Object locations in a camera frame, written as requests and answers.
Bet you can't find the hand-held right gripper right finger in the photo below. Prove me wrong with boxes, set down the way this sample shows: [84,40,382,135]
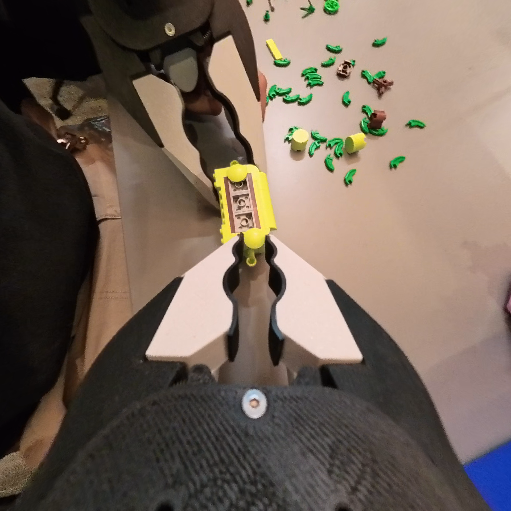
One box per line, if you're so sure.
[265,236,365,381]

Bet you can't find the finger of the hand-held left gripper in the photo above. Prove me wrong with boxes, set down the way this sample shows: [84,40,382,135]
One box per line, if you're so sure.
[205,0,268,174]
[131,73,224,212]

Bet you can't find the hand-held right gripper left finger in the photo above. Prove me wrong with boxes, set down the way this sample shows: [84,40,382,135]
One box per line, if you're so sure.
[145,239,244,382]

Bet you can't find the lime green toy brick box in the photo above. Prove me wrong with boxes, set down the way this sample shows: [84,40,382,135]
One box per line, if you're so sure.
[213,159,279,267]

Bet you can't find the person's left hand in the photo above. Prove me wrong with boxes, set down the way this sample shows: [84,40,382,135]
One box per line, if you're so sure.
[187,79,225,117]

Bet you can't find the clear pouch with keys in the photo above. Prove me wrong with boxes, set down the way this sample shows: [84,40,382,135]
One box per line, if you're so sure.
[56,115,112,151]

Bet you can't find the scattered green leaf pieces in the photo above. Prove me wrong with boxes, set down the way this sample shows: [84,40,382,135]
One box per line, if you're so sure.
[244,0,426,187]

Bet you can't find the blue plastic bin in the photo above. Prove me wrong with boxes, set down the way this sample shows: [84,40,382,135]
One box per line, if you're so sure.
[462,438,511,511]

